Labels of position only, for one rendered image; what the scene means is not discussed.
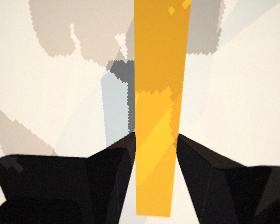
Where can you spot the yellow bar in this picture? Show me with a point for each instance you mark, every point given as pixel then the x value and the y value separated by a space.
pixel 160 45

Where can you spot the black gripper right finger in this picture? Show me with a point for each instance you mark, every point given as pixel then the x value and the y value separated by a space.
pixel 224 191

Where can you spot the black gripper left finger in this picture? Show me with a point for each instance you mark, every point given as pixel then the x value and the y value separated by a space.
pixel 99 182

